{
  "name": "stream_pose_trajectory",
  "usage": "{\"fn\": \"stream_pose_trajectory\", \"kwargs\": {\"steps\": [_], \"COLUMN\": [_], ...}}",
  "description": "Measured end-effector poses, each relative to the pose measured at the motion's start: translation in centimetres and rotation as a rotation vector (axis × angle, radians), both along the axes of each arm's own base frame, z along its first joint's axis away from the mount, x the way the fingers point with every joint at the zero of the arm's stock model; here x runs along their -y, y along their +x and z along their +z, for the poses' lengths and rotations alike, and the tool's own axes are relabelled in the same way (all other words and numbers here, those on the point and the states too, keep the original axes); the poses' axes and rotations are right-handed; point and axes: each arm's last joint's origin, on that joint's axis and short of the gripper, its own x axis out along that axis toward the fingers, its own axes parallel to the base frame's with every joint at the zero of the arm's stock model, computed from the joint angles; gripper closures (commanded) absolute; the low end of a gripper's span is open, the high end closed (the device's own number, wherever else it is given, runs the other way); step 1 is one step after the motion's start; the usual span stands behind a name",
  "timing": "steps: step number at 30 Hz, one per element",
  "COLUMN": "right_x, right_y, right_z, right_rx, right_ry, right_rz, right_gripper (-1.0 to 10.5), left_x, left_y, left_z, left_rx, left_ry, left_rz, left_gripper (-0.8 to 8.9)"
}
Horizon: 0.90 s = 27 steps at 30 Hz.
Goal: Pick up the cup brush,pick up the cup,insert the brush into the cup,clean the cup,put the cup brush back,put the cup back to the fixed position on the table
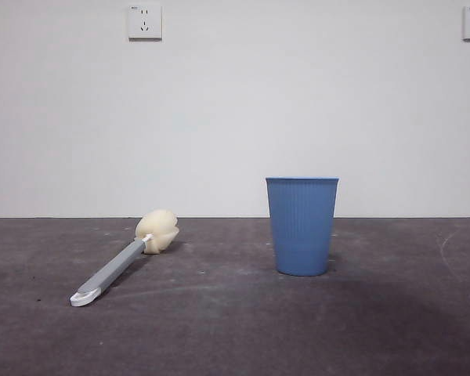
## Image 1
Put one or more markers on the blue ribbed plastic cup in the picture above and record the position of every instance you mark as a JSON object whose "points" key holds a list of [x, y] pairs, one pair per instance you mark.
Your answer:
{"points": [[302, 231]]}

